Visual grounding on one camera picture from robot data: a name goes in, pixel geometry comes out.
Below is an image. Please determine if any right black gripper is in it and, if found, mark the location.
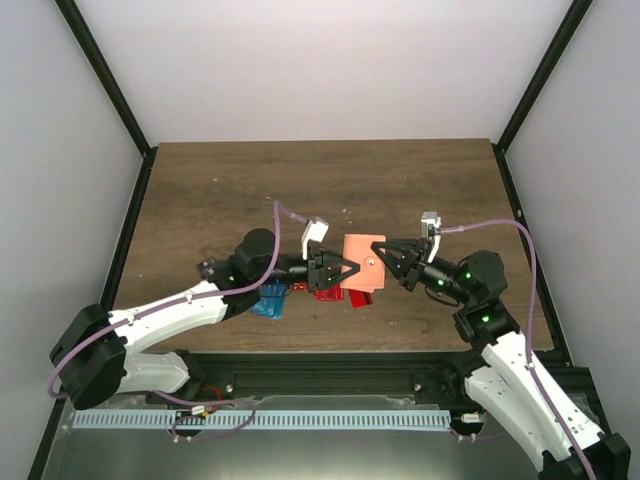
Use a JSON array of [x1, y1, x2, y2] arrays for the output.
[[372, 240, 474, 306]]

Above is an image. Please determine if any light blue slotted cable duct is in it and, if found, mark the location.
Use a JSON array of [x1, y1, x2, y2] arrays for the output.
[[72, 409, 451, 432]]

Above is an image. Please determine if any red VIP card pile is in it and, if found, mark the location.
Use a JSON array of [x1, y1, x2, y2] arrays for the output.
[[292, 283, 344, 302]]

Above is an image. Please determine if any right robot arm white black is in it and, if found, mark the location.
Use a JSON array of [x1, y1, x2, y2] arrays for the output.
[[372, 238, 631, 479]]

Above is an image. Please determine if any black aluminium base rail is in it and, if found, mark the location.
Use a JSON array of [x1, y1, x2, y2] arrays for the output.
[[64, 352, 591, 401]]

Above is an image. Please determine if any black frame post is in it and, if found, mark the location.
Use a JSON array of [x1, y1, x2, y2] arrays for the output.
[[497, 0, 595, 151], [54, 0, 153, 156]]

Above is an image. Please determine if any lone red card magnetic stripe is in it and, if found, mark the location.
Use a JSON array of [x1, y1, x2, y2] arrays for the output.
[[348, 290, 373, 308]]

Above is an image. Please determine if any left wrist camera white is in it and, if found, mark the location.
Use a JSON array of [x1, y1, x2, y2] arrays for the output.
[[301, 217, 329, 260]]

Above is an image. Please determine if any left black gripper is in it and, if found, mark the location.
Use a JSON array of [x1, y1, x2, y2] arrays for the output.
[[255, 246, 361, 293]]

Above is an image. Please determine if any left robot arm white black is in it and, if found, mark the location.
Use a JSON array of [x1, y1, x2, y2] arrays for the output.
[[48, 228, 360, 410]]

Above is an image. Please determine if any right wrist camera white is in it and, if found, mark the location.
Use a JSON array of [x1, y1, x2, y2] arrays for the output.
[[421, 211, 442, 263]]

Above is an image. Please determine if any black card pile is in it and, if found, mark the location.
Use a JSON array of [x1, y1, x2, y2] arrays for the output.
[[196, 258, 215, 281]]

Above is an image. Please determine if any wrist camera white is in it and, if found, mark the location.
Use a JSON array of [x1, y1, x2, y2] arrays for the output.
[[301, 217, 329, 260], [421, 211, 442, 263]]

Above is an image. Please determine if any blue card pile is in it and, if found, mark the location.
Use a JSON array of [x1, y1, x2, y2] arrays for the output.
[[251, 283, 289, 320]]

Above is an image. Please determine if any left black frame post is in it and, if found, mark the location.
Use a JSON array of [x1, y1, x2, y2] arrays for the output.
[[54, 0, 153, 156]]

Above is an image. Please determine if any pink leather card holder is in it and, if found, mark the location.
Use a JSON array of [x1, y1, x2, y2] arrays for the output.
[[340, 234, 386, 293]]

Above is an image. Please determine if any right black frame post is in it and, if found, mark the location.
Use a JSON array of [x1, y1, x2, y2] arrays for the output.
[[497, 0, 595, 151]]

